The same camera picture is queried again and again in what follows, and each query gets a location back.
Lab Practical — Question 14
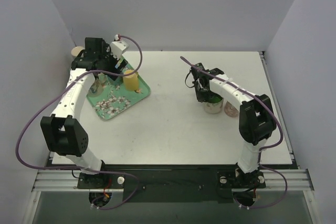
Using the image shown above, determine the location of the green floral serving tray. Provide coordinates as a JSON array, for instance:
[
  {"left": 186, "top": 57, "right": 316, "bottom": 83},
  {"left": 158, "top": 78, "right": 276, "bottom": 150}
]
[{"left": 87, "top": 73, "right": 151, "bottom": 121}]

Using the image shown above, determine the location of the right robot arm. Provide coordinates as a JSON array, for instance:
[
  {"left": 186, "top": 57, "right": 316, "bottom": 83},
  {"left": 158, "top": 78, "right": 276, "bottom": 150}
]
[{"left": 190, "top": 63, "right": 277, "bottom": 187}]

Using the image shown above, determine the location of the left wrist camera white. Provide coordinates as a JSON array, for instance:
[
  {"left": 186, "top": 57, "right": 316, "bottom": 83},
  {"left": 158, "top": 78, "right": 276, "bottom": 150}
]
[{"left": 110, "top": 40, "right": 129, "bottom": 59}]

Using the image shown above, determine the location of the beige tall mug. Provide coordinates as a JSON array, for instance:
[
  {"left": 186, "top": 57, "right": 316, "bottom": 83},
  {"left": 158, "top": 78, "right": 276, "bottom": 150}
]
[{"left": 70, "top": 46, "right": 85, "bottom": 58}]

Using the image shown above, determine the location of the cream floral mug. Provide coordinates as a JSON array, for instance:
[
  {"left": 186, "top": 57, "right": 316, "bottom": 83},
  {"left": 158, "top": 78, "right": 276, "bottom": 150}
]
[{"left": 88, "top": 74, "right": 107, "bottom": 97}]

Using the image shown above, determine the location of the white mug green inside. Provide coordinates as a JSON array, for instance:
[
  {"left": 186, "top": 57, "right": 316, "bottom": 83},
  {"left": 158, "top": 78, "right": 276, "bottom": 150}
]
[{"left": 203, "top": 96, "right": 224, "bottom": 114}]

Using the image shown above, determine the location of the blue butterfly mug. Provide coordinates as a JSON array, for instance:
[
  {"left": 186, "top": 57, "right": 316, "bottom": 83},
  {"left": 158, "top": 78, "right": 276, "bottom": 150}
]
[{"left": 114, "top": 58, "right": 128, "bottom": 74}]

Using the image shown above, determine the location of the yellow mug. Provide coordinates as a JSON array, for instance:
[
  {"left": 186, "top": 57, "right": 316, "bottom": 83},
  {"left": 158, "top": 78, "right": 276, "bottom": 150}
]
[{"left": 123, "top": 69, "right": 139, "bottom": 91}]

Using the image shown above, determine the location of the aluminium frame rail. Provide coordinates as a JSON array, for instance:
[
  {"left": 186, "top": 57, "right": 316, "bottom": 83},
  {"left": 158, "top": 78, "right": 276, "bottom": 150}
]
[{"left": 33, "top": 169, "right": 314, "bottom": 192}]

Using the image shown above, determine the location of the pink patterned mug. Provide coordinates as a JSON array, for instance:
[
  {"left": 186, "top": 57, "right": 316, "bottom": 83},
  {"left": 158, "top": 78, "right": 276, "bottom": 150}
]
[{"left": 224, "top": 101, "right": 239, "bottom": 118}]

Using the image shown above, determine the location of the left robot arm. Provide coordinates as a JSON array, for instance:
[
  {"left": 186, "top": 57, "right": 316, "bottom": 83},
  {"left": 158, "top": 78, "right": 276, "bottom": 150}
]
[{"left": 40, "top": 35, "right": 128, "bottom": 188}]

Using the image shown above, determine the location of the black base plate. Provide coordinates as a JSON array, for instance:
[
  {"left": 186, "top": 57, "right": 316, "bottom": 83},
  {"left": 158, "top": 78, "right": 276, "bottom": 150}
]
[{"left": 77, "top": 165, "right": 266, "bottom": 206}]

